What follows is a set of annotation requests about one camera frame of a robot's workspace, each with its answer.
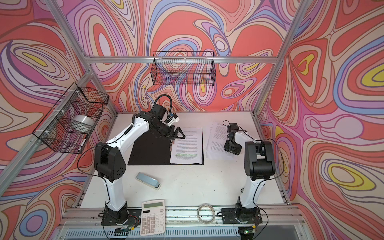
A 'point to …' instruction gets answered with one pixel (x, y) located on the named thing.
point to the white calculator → (152, 217)
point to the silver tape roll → (84, 119)
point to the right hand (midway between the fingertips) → (232, 153)
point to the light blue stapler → (148, 180)
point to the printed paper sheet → (189, 150)
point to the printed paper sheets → (215, 146)
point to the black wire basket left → (69, 125)
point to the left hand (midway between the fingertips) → (181, 136)
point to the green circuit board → (121, 231)
